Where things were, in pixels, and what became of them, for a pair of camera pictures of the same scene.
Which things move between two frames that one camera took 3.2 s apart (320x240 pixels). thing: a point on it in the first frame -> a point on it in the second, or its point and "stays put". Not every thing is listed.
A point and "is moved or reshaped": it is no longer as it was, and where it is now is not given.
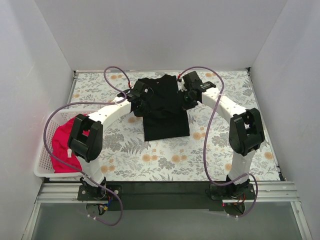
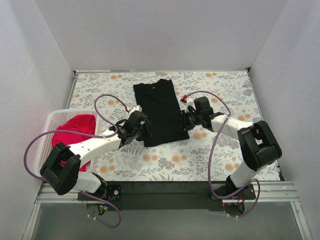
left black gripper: [139, 107] -> [145, 130]
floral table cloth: [206, 155] stays put
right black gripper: [187, 100] -> [184, 120]
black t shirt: [167, 119] is moved or reshaped
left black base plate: [100, 193] stays put
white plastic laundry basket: [44, 166] stays put
